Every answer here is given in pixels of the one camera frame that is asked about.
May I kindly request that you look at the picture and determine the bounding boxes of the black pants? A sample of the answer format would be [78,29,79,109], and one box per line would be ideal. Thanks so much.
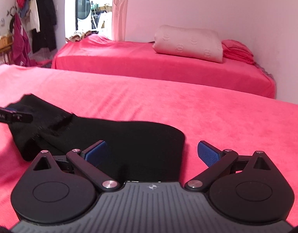
[8,94,185,183]

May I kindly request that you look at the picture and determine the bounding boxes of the red blanket on near bed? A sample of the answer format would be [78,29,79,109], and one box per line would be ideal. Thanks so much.
[0,65,298,225]

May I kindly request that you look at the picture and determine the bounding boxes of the magenta hanging garment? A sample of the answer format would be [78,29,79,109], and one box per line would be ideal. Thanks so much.
[12,14,31,67]

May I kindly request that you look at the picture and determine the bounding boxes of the wooden shelf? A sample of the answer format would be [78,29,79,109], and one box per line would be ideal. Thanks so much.
[0,34,13,65]

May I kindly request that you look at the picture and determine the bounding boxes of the black hanging coat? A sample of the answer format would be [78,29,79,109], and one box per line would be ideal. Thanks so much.
[32,0,57,53]

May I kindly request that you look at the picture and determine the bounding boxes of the white hanging shirt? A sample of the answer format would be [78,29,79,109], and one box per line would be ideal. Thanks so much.
[25,0,40,33]

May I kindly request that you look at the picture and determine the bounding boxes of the beige cloth on bed end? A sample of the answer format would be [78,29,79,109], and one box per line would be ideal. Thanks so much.
[65,30,99,43]

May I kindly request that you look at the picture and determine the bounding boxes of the far bed with red cover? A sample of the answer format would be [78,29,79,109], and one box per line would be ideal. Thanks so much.
[51,34,276,99]

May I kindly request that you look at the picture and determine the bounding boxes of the folded red blanket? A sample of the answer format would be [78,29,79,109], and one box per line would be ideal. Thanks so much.
[222,39,255,65]

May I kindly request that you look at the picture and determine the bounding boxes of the pale pink pillow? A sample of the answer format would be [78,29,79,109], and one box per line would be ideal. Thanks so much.
[153,25,223,63]

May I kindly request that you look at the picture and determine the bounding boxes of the washing machine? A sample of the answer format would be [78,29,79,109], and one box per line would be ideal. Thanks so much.
[77,0,91,19]

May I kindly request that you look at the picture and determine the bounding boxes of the pink curtain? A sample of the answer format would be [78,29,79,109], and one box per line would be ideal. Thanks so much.
[112,0,128,41]

